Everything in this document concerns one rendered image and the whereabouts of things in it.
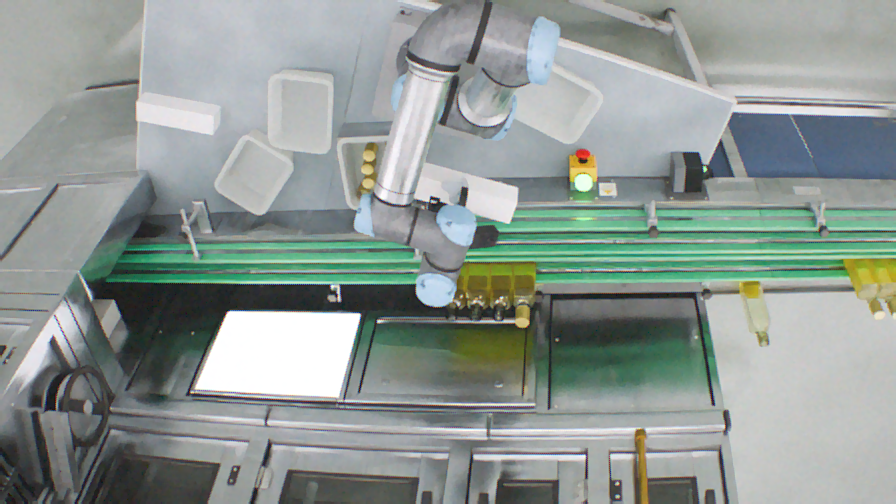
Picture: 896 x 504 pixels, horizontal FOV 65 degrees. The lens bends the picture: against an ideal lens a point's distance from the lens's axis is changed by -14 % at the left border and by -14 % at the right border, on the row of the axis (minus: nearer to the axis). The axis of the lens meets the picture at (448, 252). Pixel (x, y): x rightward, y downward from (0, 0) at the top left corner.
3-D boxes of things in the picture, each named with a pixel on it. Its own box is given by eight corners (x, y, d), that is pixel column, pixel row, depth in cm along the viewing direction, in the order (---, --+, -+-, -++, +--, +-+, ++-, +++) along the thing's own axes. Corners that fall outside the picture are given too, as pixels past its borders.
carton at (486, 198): (416, 160, 183) (412, 174, 178) (518, 187, 185) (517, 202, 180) (410, 181, 187) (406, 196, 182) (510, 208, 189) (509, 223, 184)
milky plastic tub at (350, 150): (354, 193, 227) (348, 211, 220) (342, 123, 213) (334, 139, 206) (415, 191, 224) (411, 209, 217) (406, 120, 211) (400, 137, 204)
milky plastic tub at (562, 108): (571, 131, 209) (572, 148, 202) (496, 93, 205) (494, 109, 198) (605, 80, 199) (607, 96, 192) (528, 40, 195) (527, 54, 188)
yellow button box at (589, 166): (569, 175, 216) (570, 191, 210) (569, 152, 212) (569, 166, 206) (595, 175, 215) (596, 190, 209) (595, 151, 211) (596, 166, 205)
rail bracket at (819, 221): (804, 208, 198) (816, 237, 188) (808, 185, 194) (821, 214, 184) (817, 208, 198) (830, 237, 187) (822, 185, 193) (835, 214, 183)
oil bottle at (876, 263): (857, 256, 205) (886, 323, 183) (861, 241, 202) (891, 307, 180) (874, 256, 205) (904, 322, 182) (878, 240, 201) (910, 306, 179)
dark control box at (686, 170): (669, 175, 212) (672, 192, 206) (670, 150, 207) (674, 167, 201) (697, 175, 211) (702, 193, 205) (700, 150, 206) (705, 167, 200)
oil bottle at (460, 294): (451, 260, 221) (443, 313, 205) (449, 243, 218) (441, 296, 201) (472, 260, 221) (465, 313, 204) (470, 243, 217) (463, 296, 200)
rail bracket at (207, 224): (209, 223, 235) (184, 270, 217) (195, 176, 225) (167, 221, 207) (223, 223, 234) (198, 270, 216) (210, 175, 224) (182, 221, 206)
